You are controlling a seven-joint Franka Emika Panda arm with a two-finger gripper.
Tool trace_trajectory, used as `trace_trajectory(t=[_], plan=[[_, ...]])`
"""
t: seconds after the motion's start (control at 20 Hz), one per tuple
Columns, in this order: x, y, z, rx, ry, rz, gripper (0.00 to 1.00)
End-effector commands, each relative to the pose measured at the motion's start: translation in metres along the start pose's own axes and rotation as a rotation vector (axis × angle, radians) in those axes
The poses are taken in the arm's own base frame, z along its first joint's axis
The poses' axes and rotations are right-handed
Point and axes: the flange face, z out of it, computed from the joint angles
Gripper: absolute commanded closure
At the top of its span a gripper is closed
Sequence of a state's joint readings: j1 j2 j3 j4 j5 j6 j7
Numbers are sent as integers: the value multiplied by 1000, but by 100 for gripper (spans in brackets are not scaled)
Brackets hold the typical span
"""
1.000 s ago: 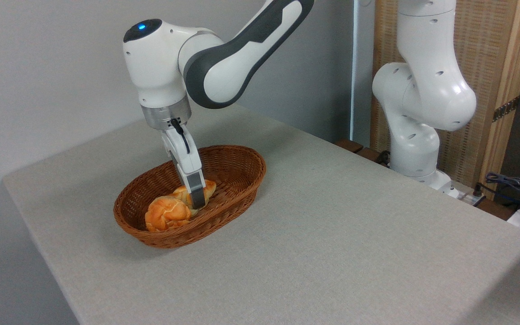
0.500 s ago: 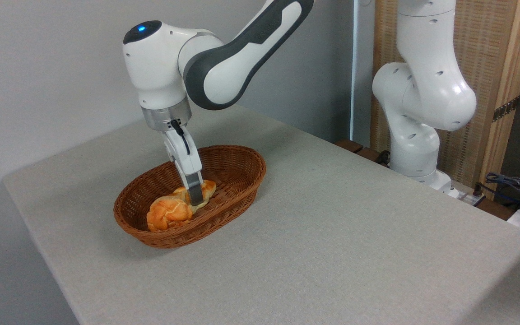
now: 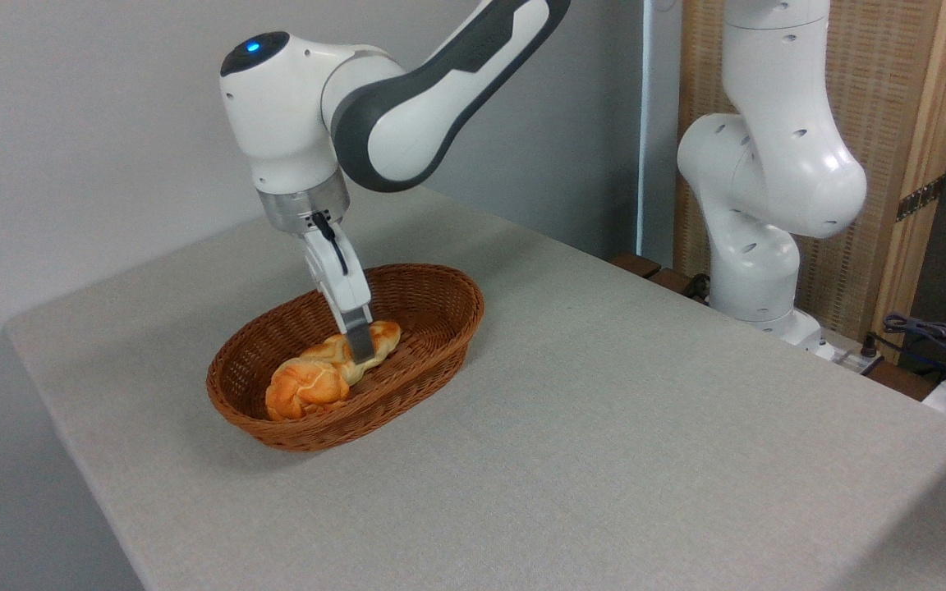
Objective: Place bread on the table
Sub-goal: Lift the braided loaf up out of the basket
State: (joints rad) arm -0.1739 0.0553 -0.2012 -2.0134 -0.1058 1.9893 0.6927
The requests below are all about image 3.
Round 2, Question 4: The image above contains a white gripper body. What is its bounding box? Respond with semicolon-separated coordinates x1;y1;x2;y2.
300;220;374;318

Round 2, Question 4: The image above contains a brown wooden board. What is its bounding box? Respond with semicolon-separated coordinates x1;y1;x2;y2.
866;360;936;402

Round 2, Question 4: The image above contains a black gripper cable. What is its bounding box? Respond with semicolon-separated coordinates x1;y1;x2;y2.
310;211;351;277

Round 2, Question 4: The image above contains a metal screen hinge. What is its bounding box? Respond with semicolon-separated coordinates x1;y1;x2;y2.
895;176;946;223

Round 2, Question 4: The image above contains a white vertical post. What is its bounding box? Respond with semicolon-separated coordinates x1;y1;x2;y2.
636;0;684;265

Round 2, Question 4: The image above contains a bundle of grey cables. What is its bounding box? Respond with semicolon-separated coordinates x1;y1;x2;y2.
882;310;946;388

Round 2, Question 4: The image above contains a long braided bread loaf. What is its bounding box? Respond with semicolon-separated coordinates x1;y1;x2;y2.
300;319;403;387

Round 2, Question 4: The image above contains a wooden woven folding screen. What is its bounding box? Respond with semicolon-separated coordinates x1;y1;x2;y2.
673;0;946;363

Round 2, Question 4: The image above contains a brown oval wicker basket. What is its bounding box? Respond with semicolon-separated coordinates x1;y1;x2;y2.
206;263;486;453

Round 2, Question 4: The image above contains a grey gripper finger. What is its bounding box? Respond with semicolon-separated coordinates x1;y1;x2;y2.
333;300;378;364

